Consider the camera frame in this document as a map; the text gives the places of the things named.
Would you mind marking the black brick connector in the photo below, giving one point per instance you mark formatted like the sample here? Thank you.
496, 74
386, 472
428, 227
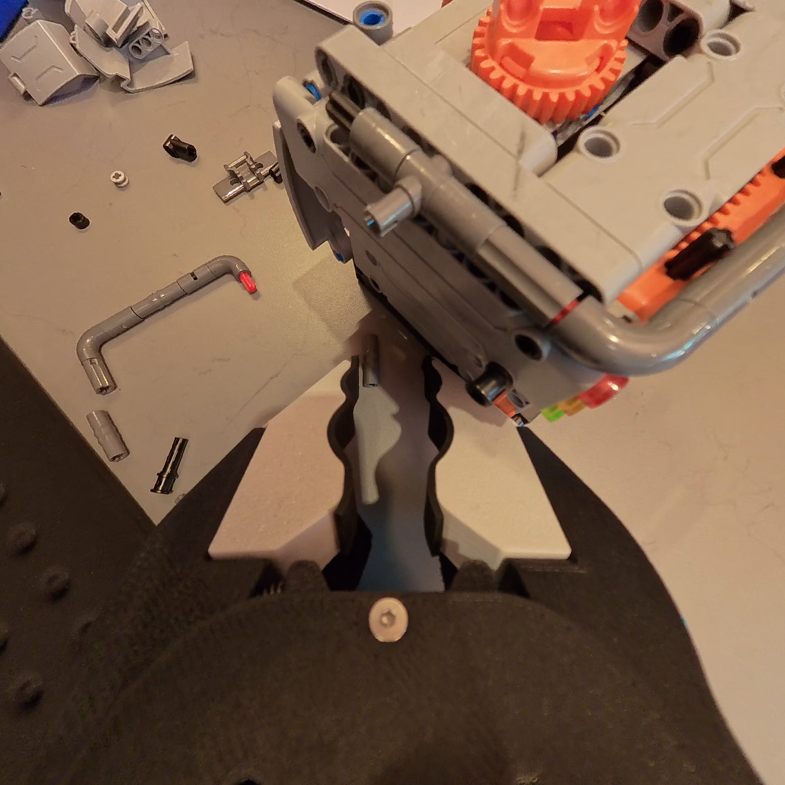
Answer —
179, 148

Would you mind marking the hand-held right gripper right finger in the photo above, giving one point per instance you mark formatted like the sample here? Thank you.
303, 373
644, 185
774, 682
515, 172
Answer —
503, 497

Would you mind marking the black brick pin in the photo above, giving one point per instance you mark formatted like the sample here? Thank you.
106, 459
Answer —
170, 466

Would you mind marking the grey track link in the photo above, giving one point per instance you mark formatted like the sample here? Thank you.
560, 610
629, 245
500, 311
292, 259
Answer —
242, 178

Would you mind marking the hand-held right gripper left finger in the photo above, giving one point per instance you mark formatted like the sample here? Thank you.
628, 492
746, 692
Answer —
282, 490

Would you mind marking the grey brick wing assembly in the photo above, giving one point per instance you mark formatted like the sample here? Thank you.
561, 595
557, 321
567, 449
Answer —
158, 67

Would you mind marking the small round black brick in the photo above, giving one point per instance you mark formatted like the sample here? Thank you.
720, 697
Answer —
78, 221

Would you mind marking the short grey brick tube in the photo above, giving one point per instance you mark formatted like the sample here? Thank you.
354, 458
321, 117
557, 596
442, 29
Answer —
107, 435

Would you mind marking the grey brick model orange gear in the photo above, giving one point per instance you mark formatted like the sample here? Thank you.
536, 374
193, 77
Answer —
417, 73

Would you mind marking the dark grey brick axle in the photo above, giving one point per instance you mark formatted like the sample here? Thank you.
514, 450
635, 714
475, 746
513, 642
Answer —
369, 362

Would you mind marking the black perforated pad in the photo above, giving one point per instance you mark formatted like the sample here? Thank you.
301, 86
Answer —
37, 521

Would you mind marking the grey curved brick panel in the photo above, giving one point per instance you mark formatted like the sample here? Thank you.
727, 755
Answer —
43, 59

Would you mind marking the grey bent brick tube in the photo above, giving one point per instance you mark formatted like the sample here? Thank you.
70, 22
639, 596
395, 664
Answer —
153, 303

